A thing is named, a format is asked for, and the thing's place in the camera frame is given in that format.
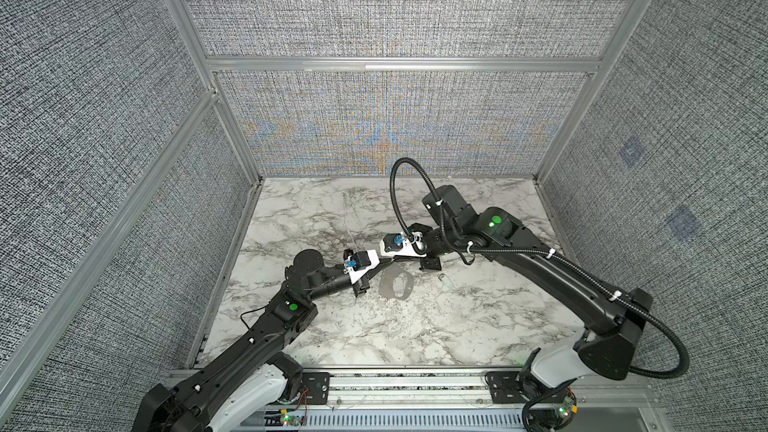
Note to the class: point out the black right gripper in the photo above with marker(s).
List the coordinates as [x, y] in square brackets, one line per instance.
[430, 264]

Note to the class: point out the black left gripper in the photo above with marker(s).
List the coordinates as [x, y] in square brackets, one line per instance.
[360, 287]

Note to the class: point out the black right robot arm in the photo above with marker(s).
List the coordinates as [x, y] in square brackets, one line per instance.
[613, 319]

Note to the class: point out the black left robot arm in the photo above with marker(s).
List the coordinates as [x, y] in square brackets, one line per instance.
[255, 372]

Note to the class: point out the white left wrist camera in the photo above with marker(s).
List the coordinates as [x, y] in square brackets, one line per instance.
[358, 264]

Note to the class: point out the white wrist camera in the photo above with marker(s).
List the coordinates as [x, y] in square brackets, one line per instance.
[358, 264]
[399, 245]

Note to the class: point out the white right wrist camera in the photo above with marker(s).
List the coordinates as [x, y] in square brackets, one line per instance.
[399, 245]

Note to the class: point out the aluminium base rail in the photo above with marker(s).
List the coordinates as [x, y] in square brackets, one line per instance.
[432, 398]

